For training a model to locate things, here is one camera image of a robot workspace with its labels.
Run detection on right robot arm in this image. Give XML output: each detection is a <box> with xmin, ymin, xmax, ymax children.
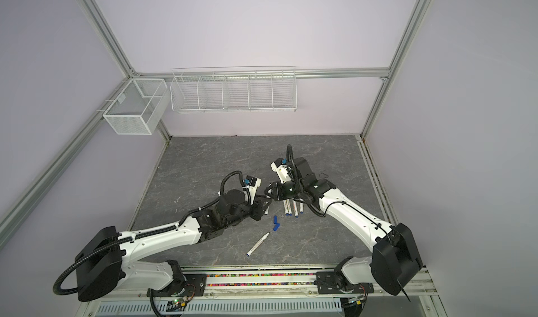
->
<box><xmin>265</xmin><ymin>157</ymin><xmax>424</xmax><ymax>295</ymax></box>

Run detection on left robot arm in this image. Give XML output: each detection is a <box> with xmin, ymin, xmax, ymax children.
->
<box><xmin>53</xmin><ymin>189</ymin><xmax>272</xmax><ymax>302</ymax></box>

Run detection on white mesh box basket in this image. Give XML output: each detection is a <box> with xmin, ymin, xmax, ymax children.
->
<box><xmin>104</xmin><ymin>78</ymin><xmax>171</xmax><ymax>136</ymax></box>

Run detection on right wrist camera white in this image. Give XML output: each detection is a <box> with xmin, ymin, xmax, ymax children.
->
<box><xmin>270</xmin><ymin>158</ymin><xmax>293</xmax><ymax>184</ymax></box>

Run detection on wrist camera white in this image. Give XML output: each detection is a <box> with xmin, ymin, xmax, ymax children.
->
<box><xmin>270</xmin><ymin>158</ymin><xmax>293</xmax><ymax>184</ymax></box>
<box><xmin>243</xmin><ymin>175</ymin><xmax>261</xmax><ymax>198</ymax></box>

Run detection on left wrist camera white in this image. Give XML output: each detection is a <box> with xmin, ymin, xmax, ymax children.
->
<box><xmin>243</xmin><ymin>175</ymin><xmax>261</xmax><ymax>198</ymax></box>

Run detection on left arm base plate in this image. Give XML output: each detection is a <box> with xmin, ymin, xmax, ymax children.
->
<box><xmin>153</xmin><ymin>274</ymin><xmax>207</xmax><ymax>297</ymax></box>

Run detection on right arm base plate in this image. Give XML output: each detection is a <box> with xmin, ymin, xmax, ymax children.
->
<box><xmin>314</xmin><ymin>271</ymin><xmax>374</xmax><ymax>295</ymax></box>

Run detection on white wire shelf basket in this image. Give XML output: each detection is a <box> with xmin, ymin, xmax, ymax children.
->
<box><xmin>170</xmin><ymin>66</ymin><xmax>298</xmax><ymax>112</ymax></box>

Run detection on white vented cable duct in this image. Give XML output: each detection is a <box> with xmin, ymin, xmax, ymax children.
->
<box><xmin>95</xmin><ymin>298</ymin><xmax>343</xmax><ymax>316</ymax></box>

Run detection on aluminium frame rails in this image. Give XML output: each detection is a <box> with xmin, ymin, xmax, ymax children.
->
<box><xmin>0</xmin><ymin>0</ymin><xmax>442</xmax><ymax>317</ymax></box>

